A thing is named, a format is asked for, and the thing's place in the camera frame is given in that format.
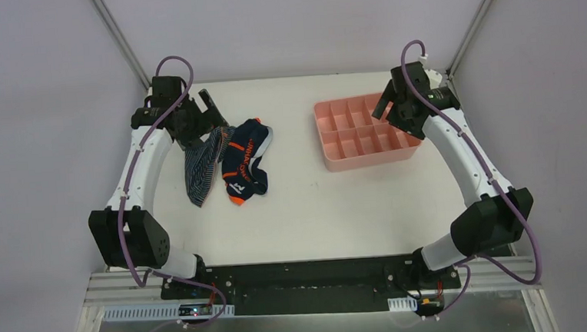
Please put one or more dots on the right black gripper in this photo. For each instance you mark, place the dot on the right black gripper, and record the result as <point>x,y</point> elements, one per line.
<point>394,104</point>

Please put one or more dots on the navy orange underwear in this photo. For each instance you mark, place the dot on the navy orange underwear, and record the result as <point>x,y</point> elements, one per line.
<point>240,165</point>

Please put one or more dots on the aluminium frame rail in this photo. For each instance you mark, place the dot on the aluminium frame rail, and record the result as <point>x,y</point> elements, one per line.
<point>119,288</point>

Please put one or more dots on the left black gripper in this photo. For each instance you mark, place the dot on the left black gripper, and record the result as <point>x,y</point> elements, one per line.
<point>200,119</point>

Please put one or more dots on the left white cable duct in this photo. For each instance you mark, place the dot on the left white cable duct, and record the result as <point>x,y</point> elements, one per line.
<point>163,312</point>

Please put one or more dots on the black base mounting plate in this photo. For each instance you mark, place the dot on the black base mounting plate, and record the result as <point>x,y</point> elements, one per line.
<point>358,284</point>

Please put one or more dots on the right white cable duct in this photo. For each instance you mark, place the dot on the right white cable duct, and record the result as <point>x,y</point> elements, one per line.
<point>402,304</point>

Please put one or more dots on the striped blue underwear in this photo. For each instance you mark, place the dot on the striped blue underwear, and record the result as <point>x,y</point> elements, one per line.
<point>201,161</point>

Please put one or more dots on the white cable duct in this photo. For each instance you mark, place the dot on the white cable duct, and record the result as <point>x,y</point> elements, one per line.
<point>402,304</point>
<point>163,312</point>

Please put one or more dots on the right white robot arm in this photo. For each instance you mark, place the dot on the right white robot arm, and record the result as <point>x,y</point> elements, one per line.
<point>495,210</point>

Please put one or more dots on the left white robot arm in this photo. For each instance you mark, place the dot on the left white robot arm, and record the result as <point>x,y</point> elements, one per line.
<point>126,231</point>

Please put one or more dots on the pink divided organizer tray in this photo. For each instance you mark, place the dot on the pink divided organizer tray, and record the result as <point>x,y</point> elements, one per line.
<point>351,138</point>

